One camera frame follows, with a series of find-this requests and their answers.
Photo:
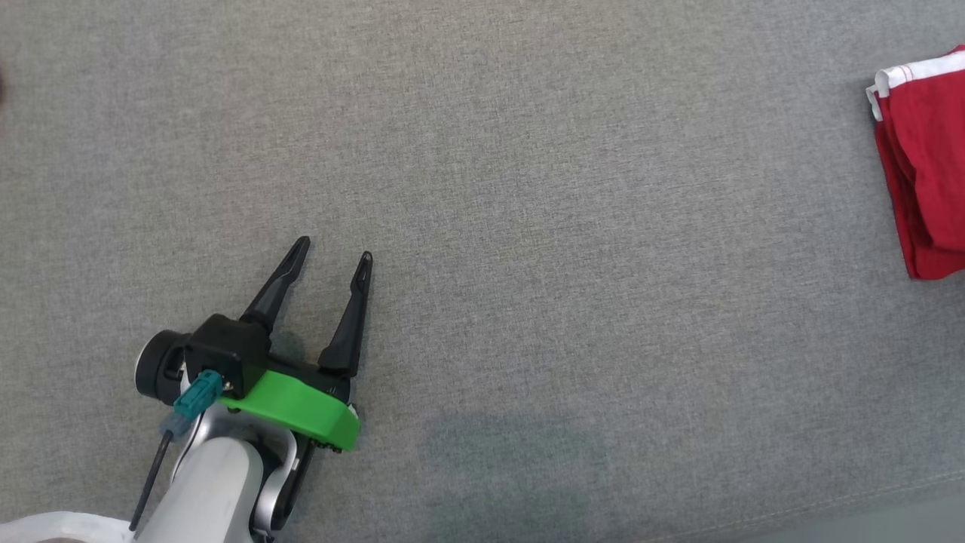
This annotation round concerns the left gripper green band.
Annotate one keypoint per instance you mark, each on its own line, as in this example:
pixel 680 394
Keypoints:
pixel 301 407

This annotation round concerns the red basketball jersey white trim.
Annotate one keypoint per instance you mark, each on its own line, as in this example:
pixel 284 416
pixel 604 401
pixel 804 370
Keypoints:
pixel 931 166

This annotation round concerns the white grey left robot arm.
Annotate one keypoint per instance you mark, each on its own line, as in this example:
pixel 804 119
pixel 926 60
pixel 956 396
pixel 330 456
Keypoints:
pixel 211 490

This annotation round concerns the grey fabric sofa cushion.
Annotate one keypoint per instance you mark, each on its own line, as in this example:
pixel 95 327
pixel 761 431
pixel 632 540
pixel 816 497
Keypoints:
pixel 565 188

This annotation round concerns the white robot torso shell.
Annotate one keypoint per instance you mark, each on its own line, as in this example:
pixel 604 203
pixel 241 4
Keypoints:
pixel 53 528

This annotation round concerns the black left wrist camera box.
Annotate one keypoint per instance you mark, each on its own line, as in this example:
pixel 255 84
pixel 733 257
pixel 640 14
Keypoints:
pixel 222 343

